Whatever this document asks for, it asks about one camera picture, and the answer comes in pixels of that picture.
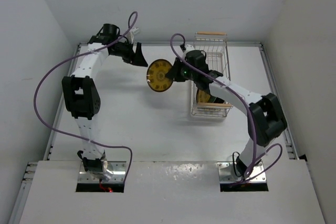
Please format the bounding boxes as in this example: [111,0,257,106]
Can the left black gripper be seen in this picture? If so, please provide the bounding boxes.
[109,39,147,67]

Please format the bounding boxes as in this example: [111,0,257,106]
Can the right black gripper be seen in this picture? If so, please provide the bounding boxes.
[166,57,197,82]

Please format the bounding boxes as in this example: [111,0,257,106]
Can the yellow patterned plate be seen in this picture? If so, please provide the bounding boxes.
[196,89,211,103]
[146,59,173,92]

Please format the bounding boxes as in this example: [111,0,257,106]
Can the black plate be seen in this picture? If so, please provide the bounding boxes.
[213,97,225,104]

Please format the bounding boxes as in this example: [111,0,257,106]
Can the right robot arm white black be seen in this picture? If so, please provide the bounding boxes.
[165,50,287,178]

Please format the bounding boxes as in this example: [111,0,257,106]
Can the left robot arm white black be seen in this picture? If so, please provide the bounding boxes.
[61,24,148,180]

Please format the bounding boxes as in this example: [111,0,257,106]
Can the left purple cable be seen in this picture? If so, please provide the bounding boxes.
[34,11,139,180]

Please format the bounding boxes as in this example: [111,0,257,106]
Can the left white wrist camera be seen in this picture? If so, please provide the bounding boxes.
[128,27,140,43]

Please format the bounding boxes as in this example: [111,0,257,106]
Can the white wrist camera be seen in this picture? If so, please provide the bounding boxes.
[128,27,140,43]
[180,44,195,60]

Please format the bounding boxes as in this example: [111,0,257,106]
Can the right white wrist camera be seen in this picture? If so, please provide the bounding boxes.
[180,44,195,60]

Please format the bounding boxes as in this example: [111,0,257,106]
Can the wire dish rack wooden handles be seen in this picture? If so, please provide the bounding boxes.
[190,31,235,118]

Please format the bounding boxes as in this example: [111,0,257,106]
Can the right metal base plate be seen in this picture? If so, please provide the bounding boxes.
[217,162,267,184]

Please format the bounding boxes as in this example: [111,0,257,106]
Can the metal base plate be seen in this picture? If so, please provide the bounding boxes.
[217,162,267,184]
[77,161,127,184]

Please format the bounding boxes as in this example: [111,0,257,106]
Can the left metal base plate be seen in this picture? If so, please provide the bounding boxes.
[77,161,127,184]

